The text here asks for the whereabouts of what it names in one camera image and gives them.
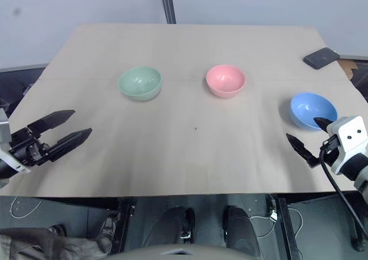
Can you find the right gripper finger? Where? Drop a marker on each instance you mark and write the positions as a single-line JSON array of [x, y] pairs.
[[302, 149], [322, 122]]

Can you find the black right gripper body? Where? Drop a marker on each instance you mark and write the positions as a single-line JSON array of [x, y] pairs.
[[332, 149]]

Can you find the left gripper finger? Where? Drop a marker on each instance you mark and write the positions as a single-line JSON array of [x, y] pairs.
[[53, 119], [70, 140]]

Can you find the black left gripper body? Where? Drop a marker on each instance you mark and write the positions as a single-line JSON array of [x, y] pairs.
[[24, 149]]

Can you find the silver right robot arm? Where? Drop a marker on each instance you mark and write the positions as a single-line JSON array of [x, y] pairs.
[[358, 169]]

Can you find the blue bowl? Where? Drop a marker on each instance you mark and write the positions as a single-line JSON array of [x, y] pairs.
[[309, 109]]

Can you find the brown cardboard piece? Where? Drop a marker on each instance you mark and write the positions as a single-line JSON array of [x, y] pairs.
[[348, 67]]

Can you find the flat black rectangular device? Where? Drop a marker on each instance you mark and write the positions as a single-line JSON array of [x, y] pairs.
[[321, 58]]

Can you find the green bowl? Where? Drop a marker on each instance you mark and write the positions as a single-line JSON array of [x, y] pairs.
[[140, 83]]

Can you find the brown crumpled cloth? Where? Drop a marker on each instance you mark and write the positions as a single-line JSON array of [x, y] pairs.
[[43, 242]]

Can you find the black caster wheel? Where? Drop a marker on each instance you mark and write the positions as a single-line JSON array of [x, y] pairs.
[[359, 242]]

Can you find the dark rounded shape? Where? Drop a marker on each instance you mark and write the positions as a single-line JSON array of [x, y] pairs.
[[240, 228]]

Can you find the pink red bowl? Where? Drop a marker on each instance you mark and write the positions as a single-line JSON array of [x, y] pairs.
[[225, 80]]

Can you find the grey robot torso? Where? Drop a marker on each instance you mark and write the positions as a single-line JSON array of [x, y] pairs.
[[184, 252]]

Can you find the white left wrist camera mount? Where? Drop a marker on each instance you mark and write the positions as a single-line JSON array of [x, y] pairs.
[[11, 160]]

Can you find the black table leg frame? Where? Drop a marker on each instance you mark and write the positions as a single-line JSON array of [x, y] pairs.
[[284, 228], [122, 222]]

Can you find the grey vertical wall post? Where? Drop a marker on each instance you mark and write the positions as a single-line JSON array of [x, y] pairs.
[[167, 2]]

